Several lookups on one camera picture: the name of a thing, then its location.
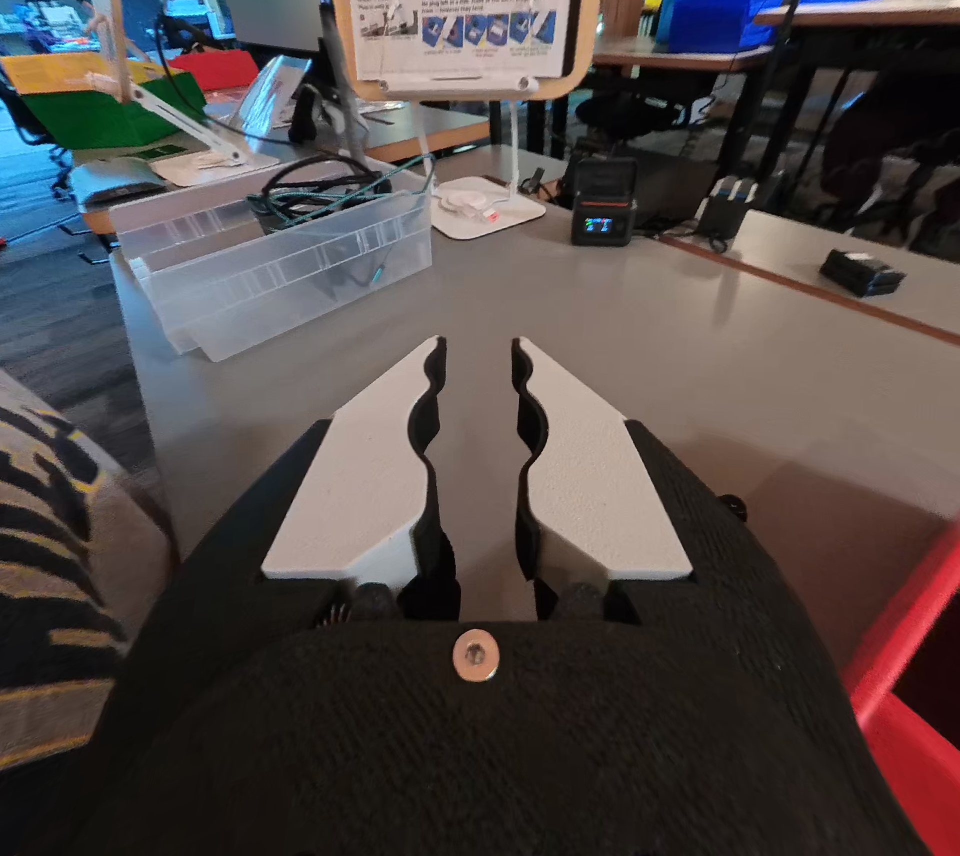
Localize green plastic bin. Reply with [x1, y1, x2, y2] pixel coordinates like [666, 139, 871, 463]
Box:
[18, 70, 210, 151]

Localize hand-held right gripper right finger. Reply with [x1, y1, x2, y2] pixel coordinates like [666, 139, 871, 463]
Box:
[511, 336, 695, 621]

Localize charging case with red stripe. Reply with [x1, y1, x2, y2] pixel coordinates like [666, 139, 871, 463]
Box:
[570, 156, 640, 248]

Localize white stand base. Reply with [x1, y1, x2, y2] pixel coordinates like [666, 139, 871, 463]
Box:
[429, 99, 547, 241]

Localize teal braided cable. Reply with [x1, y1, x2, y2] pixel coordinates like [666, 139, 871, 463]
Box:
[251, 155, 438, 287]

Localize red plastic bin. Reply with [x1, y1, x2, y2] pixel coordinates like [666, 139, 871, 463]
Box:
[166, 48, 261, 94]
[840, 522, 960, 856]

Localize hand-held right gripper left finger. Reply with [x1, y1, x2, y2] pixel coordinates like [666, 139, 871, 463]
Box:
[261, 335, 460, 621]

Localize tangle of black cables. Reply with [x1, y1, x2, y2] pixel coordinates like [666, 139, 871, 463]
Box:
[247, 151, 438, 235]

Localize small black box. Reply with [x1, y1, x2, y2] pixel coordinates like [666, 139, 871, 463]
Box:
[819, 249, 906, 298]

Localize yellow plastic bin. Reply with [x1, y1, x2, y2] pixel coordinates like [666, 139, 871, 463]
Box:
[0, 50, 177, 98]

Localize wooden side table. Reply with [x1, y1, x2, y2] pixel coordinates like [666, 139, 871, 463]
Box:
[753, 0, 960, 212]

